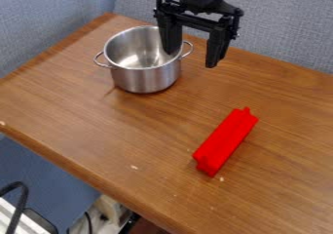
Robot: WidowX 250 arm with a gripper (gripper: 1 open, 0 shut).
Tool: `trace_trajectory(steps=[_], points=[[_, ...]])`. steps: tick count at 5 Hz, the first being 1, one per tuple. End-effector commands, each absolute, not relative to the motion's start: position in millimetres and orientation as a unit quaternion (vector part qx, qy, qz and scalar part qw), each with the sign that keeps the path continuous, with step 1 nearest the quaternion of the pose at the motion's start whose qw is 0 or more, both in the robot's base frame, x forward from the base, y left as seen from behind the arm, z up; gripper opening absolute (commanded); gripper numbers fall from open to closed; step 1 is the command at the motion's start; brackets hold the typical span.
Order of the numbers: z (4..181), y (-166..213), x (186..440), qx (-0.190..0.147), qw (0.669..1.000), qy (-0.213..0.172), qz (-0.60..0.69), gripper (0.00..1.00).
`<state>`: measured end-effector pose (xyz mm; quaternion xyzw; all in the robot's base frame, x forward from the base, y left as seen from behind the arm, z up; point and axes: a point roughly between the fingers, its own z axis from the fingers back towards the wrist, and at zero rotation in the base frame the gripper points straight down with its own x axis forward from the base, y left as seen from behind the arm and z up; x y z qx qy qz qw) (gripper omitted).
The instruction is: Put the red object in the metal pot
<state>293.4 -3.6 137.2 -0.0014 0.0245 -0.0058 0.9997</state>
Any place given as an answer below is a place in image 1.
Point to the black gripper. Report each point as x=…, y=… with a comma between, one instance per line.
x=208, y=15

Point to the red rectangular block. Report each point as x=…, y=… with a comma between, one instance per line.
x=224, y=140

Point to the stainless steel pot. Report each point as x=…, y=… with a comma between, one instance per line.
x=142, y=68

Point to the white equipment under table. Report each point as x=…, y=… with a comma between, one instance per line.
x=106, y=218

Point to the black curved bar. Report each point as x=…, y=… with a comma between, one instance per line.
x=22, y=203

